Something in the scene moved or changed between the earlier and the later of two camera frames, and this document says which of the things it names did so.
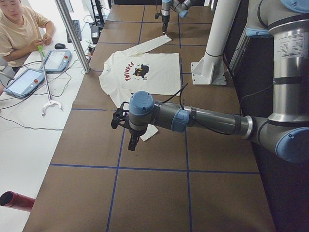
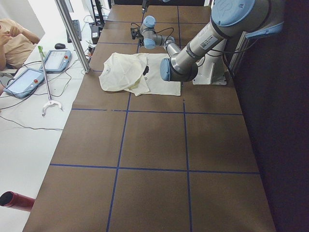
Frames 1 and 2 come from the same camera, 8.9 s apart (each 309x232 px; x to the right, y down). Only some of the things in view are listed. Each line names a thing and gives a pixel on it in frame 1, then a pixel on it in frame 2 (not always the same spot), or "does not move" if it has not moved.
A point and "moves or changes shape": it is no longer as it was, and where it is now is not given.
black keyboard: [77, 28] does not move
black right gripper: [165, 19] -> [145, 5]
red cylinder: [11, 199] does not move
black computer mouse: [59, 46] does not move
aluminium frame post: [65, 17] does not move
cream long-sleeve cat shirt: [124, 73] moves or changes shape
